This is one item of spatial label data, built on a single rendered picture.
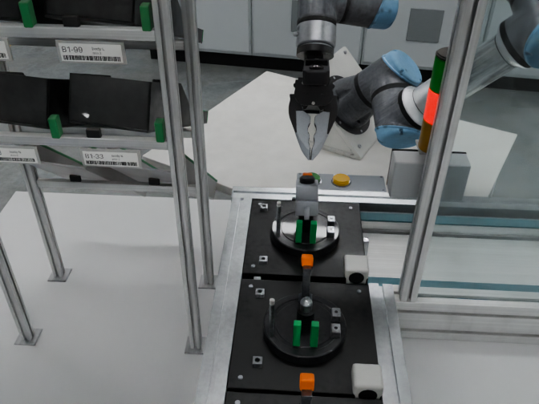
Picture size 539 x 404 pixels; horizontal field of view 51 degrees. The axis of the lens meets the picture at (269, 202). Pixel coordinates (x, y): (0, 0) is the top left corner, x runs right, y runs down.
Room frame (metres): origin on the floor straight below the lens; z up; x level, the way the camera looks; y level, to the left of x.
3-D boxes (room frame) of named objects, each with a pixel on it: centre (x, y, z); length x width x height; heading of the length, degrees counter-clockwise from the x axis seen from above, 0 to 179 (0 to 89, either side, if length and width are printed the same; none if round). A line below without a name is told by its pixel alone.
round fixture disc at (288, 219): (0.89, -0.07, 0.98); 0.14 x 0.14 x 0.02
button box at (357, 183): (1.11, -0.17, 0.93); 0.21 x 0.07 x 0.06; 87
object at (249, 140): (1.45, -0.20, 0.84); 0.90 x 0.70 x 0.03; 60
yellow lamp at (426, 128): (0.77, -0.26, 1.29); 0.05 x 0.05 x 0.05
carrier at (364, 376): (0.64, -0.06, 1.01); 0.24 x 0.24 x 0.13; 87
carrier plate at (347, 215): (0.89, -0.07, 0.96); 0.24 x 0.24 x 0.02; 87
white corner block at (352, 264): (0.79, -0.17, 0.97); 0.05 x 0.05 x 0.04; 87
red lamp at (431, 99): (0.77, -0.26, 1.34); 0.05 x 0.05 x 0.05
